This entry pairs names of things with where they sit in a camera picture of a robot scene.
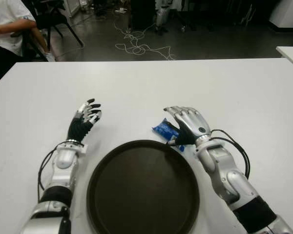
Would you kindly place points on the blue Oreo packet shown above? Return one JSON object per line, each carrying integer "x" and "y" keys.
{"x": 164, "y": 129}

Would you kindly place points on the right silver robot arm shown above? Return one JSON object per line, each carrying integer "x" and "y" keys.
{"x": 234, "y": 180}

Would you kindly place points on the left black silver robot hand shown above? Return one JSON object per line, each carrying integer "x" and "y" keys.
{"x": 79, "y": 128}

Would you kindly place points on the person in white shirt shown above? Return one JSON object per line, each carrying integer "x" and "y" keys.
{"x": 7, "y": 29}

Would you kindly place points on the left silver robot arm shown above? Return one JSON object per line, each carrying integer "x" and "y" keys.
{"x": 61, "y": 178}

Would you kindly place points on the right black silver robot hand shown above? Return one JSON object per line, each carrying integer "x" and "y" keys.
{"x": 195, "y": 124}

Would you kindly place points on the white storage unit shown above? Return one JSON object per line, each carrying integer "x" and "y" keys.
{"x": 72, "y": 7}

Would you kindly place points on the silver humanoid robot legs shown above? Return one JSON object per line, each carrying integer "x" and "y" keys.
{"x": 161, "y": 17}

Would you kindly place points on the black chair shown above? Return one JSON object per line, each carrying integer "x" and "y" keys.
{"x": 53, "y": 20}

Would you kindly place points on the round dark brown tray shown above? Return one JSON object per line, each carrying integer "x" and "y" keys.
{"x": 142, "y": 187}

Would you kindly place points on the white cabinet with black base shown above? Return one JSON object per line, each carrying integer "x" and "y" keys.
{"x": 286, "y": 12}

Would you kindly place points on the white side table corner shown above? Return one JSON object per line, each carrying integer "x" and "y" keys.
{"x": 291, "y": 54}

